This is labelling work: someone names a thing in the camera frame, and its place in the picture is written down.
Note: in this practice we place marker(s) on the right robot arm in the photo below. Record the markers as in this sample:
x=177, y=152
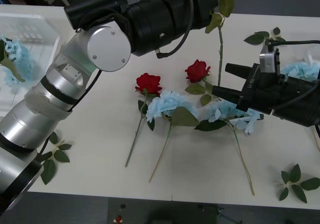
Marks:
x=305, y=104

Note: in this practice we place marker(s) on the pale blue flower with stem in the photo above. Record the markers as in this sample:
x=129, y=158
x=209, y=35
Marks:
x=220, y=111
x=300, y=70
x=20, y=54
x=165, y=101

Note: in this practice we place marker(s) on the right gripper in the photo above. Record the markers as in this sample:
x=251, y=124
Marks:
x=260, y=94

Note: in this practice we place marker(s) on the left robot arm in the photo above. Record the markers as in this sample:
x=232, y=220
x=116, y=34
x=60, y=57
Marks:
x=107, y=46

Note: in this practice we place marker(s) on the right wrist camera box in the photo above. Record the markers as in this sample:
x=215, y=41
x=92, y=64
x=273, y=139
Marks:
x=267, y=61

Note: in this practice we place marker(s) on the red rose with long stem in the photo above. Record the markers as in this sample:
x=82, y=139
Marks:
x=220, y=46

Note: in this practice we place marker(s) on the red rose with green stem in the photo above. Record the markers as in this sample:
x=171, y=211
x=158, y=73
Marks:
x=148, y=82

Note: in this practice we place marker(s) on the loose green leaf twig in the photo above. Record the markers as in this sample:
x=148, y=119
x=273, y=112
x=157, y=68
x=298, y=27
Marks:
x=48, y=170
x=255, y=38
x=298, y=192

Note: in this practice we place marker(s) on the red rose with leafy stem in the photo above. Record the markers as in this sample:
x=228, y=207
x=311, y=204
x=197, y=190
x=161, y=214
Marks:
x=197, y=70

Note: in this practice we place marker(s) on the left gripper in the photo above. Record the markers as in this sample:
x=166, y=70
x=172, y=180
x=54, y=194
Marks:
x=203, y=11

